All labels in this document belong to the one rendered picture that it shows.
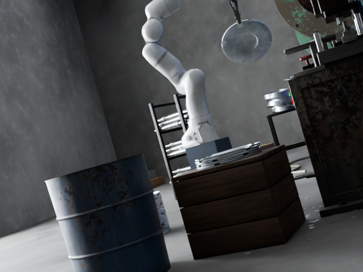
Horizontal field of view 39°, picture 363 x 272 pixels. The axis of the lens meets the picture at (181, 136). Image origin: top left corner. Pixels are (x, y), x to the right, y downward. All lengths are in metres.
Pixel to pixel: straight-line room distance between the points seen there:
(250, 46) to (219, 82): 6.48
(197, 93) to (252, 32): 0.55
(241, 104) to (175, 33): 1.83
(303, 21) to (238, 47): 1.06
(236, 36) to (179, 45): 6.82
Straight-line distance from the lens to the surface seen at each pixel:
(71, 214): 2.03
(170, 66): 2.68
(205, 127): 2.67
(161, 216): 3.14
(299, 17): 4.01
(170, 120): 4.87
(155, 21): 2.64
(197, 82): 2.63
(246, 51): 3.06
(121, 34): 10.25
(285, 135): 9.31
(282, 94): 5.53
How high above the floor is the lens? 0.46
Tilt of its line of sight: 1 degrees up
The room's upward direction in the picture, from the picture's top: 16 degrees counter-clockwise
